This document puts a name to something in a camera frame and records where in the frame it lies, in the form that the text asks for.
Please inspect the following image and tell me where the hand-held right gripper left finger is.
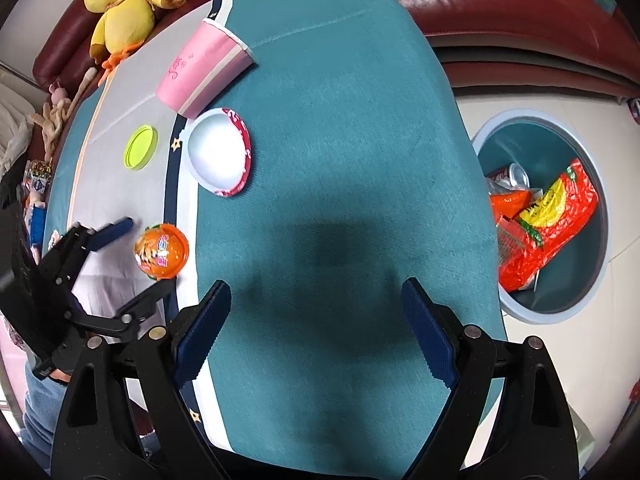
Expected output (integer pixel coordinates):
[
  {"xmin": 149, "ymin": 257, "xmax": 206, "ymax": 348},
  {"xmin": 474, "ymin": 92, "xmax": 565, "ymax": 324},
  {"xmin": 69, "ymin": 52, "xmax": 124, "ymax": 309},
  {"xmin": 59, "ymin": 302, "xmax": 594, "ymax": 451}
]
[{"xmin": 50, "ymin": 280, "xmax": 233, "ymax": 480}]

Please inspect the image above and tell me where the dark red leather sofa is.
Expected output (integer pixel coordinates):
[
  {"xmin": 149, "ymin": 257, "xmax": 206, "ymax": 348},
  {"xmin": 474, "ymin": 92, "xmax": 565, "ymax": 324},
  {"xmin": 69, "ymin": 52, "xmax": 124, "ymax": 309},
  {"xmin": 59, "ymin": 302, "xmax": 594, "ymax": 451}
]
[{"xmin": 32, "ymin": 0, "xmax": 640, "ymax": 106}]

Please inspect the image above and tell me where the white paper bowl red rim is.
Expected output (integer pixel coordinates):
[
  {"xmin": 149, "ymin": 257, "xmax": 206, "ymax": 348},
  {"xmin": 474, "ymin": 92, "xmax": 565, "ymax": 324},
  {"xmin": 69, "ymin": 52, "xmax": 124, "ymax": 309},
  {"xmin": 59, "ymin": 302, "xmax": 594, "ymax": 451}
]
[{"xmin": 182, "ymin": 107, "xmax": 252, "ymax": 197}]

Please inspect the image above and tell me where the silver drink can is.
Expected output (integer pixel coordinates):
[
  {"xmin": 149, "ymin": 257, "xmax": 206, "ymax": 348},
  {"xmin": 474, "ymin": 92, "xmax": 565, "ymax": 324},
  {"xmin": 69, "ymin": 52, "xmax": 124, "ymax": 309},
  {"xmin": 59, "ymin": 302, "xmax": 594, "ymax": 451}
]
[{"xmin": 487, "ymin": 163, "xmax": 531, "ymax": 193}]

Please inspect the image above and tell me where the small pink rabbit plush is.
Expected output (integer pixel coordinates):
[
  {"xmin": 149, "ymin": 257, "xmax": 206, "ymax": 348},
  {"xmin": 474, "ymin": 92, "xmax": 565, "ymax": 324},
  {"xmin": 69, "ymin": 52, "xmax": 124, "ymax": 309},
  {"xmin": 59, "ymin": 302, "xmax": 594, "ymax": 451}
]
[{"xmin": 31, "ymin": 67, "xmax": 98, "ymax": 161}]

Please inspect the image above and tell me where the red snack packet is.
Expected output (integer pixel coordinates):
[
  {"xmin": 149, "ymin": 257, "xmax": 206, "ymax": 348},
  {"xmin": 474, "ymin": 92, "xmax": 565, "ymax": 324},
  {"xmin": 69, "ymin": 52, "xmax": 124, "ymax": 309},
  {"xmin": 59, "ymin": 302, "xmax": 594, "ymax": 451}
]
[{"xmin": 499, "ymin": 158, "xmax": 599, "ymax": 292}]

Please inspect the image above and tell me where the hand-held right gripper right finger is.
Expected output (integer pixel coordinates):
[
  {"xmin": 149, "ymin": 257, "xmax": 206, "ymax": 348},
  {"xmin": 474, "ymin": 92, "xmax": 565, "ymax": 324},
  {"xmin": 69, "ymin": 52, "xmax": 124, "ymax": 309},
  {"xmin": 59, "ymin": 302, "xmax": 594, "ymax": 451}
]
[{"xmin": 401, "ymin": 277, "xmax": 581, "ymax": 480}]

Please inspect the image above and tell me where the orange wrapper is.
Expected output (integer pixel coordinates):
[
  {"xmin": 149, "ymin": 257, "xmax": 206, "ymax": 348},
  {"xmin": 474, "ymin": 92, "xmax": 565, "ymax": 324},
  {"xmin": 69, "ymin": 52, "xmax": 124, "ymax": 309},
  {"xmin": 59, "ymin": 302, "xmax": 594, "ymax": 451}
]
[{"xmin": 490, "ymin": 190, "xmax": 532, "ymax": 223}]

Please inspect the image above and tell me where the teal round trash bin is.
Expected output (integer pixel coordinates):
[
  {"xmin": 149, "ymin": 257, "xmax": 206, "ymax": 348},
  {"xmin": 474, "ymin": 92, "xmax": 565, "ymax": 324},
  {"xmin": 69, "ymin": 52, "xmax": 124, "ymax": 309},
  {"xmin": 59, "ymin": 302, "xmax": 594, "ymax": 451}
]
[{"xmin": 471, "ymin": 109, "xmax": 621, "ymax": 323}]

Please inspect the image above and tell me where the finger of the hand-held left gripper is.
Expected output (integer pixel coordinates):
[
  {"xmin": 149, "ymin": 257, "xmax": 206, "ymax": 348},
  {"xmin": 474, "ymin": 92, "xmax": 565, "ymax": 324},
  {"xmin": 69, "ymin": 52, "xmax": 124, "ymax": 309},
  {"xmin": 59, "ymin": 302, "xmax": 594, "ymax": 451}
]
[
  {"xmin": 67, "ymin": 279, "xmax": 177, "ymax": 343},
  {"xmin": 40, "ymin": 217, "xmax": 135, "ymax": 286}
]

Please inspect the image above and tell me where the colourful toy packet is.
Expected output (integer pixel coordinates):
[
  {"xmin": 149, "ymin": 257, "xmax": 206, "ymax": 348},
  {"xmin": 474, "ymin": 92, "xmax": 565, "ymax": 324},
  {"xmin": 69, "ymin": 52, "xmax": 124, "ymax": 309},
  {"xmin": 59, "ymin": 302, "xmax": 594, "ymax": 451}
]
[{"xmin": 22, "ymin": 160, "xmax": 53, "ymax": 261}]

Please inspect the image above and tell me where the yellow chick plush toy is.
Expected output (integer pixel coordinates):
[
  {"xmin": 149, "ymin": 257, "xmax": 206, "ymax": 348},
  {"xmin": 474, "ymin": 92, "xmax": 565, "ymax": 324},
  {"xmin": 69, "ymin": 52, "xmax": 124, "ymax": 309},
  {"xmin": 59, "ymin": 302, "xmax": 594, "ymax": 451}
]
[{"xmin": 82, "ymin": 0, "xmax": 187, "ymax": 86}]

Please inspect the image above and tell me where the teal and white tablecloth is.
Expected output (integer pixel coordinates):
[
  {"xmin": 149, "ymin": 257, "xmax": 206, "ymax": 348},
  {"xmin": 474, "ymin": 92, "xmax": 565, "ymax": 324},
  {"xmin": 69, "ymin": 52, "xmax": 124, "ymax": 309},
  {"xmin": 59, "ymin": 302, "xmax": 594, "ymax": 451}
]
[{"xmin": 42, "ymin": 0, "xmax": 508, "ymax": 480}]

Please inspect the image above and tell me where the green round lid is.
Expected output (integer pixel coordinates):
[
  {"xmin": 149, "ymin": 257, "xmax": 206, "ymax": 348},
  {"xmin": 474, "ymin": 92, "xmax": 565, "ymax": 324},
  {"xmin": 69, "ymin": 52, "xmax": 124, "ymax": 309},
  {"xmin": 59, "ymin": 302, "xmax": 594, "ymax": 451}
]
[{"xmin": 123, "ymin": 125, "xmax": 158, "ymax": 171}]

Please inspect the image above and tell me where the pink paper cup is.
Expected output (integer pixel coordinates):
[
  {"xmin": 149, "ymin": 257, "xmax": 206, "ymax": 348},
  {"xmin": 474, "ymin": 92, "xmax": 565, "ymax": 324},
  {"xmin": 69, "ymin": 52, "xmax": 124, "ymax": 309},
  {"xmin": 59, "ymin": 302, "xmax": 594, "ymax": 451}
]
[{"xmin": 156, "ymin": 18, "xmax": 257, "ymax": 120}]

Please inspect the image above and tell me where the orange plastic capsule ball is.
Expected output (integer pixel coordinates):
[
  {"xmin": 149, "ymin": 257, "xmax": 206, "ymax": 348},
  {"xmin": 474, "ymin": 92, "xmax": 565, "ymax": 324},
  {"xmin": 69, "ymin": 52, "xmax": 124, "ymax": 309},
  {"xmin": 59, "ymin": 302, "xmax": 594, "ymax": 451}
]
[{"xmin": 133, "ymin": 223, "xmax": 191, "ymax": 281}]

